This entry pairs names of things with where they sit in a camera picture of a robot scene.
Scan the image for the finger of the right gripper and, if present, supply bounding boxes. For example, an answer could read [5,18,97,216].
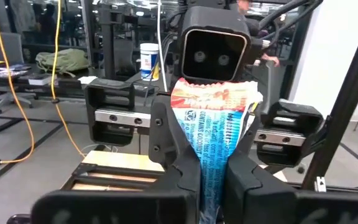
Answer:
[236,102,264,155]
[149,94,185,167]

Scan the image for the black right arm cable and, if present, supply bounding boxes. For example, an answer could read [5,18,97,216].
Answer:
[258,0,324,41]

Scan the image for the yellow extension cable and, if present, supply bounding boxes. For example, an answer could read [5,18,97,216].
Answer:
[49,0,87,158]
[0,0,36,167]

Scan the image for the person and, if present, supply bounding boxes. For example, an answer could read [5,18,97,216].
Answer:
[236,0,252,13]

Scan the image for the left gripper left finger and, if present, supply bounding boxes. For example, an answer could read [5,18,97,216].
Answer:
[31,145,202,224]

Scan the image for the grey office chair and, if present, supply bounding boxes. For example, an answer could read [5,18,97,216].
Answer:
[0,30,39,114]

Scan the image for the white canister blue label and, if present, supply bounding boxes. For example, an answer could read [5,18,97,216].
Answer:
[139,42,161,82]

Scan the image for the black metal column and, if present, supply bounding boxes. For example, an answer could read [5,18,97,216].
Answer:
[99,2,118,80]

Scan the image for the white metal bracket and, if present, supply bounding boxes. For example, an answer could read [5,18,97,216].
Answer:
[314,175,328,193]

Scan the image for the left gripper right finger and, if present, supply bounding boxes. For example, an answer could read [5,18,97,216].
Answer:
[223,150,358,224]

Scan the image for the white book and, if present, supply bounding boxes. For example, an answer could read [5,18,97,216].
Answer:
[28,74,57,86]

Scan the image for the white hanging cable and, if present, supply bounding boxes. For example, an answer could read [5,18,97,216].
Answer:
[156,0,169,93]

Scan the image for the blue red-ended granola bar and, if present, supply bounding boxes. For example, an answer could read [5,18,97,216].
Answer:
[170,77,264,224]

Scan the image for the green bag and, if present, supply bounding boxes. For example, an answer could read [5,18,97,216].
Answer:
[35,48,91,77]

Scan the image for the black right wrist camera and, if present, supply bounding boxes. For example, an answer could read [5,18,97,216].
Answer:
[178,5,253,84]

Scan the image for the person's hand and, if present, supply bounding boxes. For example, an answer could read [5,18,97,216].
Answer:
[259,52,281,68]

